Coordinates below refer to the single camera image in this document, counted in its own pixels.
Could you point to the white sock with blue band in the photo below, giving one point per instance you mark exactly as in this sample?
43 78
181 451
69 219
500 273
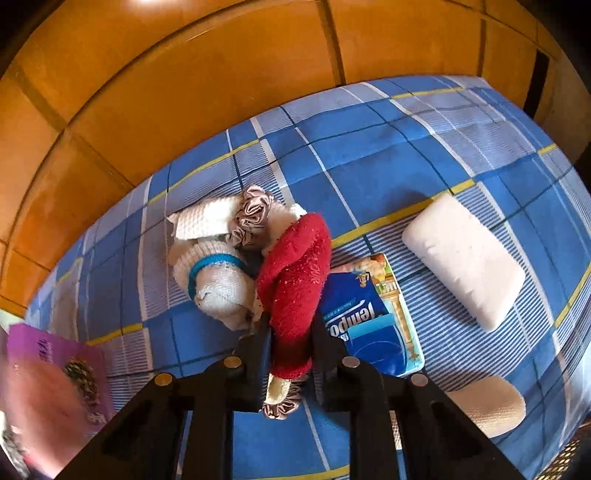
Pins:
217 281

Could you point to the purple box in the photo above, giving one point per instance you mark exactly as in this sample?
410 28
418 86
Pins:
41 369

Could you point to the white waffle cloth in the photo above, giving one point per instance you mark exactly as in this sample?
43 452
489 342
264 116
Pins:
203 219

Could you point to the red fluffy sock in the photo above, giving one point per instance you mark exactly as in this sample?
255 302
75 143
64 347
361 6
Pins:
295 277

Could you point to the white foam sponge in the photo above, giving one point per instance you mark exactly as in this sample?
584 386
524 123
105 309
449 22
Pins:
461 258

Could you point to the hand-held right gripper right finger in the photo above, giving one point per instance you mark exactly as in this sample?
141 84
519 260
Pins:
321 364

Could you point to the brown satin scrunchie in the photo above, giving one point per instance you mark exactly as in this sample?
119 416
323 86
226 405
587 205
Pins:
279 408
251 217

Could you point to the blue tissue packet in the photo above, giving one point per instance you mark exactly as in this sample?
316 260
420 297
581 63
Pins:
364 300

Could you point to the pale pink towel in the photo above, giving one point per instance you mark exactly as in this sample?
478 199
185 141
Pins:
489 406

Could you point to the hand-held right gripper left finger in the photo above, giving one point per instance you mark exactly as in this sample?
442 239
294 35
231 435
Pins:
259 355

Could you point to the blue plaid bed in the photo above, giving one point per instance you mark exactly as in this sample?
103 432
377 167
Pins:
392 152

